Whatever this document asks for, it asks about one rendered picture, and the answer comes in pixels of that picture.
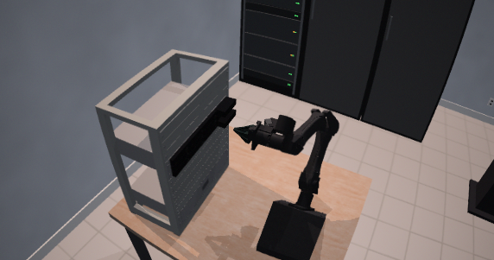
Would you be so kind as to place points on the grey open-frame rack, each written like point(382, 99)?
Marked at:
point(175, 135)

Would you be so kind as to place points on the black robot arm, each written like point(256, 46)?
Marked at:
point(309, 178)

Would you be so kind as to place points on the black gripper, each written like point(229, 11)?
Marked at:
point(251, 134)

